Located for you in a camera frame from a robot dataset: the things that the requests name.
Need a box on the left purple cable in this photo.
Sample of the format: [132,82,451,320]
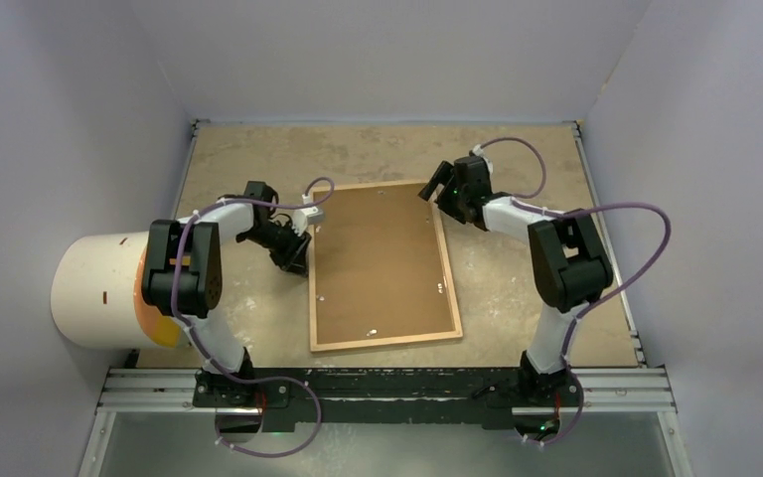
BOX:
[169,176,337,460]

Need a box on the brown backing board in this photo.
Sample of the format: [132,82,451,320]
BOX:
[313,184,457,347]

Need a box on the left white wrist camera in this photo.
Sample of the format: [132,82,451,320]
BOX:
[291,192,325,236]

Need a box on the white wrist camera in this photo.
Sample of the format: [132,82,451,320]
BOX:
[291,192,325,236]
[470,144,493,168]

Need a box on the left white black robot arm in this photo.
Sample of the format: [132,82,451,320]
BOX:
[140,181,324,406]

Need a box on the white cylinder orange lid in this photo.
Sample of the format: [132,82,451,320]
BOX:
[50,232,186,350]

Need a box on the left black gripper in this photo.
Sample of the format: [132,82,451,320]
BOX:
[238,220,311,277]

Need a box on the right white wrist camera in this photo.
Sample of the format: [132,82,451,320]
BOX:
[470,144,493,168]

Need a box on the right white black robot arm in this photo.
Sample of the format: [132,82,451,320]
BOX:
[418,155,614,404]

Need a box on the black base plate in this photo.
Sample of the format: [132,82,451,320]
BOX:
[192,367,582,433]

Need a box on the wooden picture frame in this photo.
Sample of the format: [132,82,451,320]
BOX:
[307,179,464,354]

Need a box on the aluminium rail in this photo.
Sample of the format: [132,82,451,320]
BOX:
[98,368,677,414]

